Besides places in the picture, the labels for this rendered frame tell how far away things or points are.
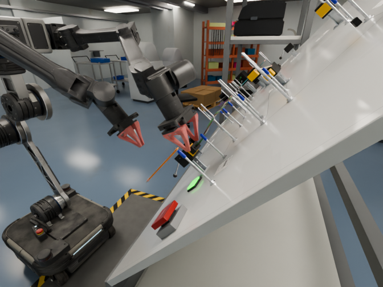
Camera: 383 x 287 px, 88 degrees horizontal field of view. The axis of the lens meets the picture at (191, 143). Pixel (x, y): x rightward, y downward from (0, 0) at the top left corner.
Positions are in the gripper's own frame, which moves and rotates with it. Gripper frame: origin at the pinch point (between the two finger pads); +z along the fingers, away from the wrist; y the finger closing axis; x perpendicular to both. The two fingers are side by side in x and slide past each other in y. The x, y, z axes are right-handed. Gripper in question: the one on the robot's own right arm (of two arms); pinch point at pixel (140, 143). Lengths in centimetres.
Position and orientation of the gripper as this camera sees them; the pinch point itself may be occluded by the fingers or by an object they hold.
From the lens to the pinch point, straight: 67.8
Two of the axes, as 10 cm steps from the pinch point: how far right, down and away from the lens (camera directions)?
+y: 4.5, -5.1, 7.3
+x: -6.4, 3.8, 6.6
